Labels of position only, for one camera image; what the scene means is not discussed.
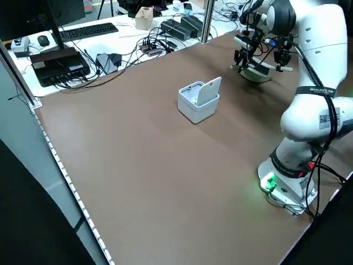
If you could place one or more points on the usb hub with plugs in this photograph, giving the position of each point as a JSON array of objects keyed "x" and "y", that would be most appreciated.
[{"x": 150, "y": 51}]

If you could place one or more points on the black charger dock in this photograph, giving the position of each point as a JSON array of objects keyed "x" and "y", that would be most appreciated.
[{"x": 179, "y": 27}]

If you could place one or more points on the white hand brush black bristles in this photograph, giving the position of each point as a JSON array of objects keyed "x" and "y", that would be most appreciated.
[{"x": 286, "y": 68}]

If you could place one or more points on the black box device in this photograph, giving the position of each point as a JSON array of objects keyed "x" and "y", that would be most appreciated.
[{"x": 59, "y": 66}]

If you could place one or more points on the black computer mouse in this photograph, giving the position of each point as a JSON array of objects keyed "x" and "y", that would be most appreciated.
[{"x": 43, "y": 41}]

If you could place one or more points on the pale green plastic dustpan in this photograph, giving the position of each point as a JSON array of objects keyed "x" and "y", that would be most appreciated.
[{"x": 256, "y": 77}]

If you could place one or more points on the grey power adapter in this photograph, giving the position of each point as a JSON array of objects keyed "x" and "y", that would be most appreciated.
[{"x": 106, "y": 63}]

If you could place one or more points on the black keyboard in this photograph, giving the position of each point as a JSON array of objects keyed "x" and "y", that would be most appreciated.
[{"x": 88, "y": 30}]

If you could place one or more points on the wooden box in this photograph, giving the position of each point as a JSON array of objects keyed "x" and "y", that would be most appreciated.
[{"x": 144, "y": 18}]

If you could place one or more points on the white flip-lid trash can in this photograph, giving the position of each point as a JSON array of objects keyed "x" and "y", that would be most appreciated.
[{"x": 195, "y": 110}]

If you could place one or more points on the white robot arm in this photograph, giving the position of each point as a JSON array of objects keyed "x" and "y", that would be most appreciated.
[{"x": 322, "y": 55}]

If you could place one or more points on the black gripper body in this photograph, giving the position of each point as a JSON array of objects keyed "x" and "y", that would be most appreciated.
[
  {"x": 242, "y": 54},
  {"x": 283, "y": 49}
]

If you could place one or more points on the aluminium post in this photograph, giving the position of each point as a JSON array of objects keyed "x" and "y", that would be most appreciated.
[{"x": 207, "y": 19}]

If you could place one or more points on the small white device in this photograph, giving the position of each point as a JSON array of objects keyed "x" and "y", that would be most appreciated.
[{"x": 20, "y": 45}]

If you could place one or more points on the black monitor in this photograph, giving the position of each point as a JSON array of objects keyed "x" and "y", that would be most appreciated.
[{"x": 27, "y": 13}]

